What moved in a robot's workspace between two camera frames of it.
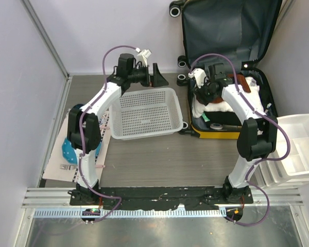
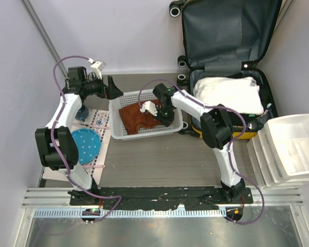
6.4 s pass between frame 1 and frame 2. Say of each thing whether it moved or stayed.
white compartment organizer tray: stayed
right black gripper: moved
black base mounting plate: stayed
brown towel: moved
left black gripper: moved
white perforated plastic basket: stayed
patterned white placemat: stayed
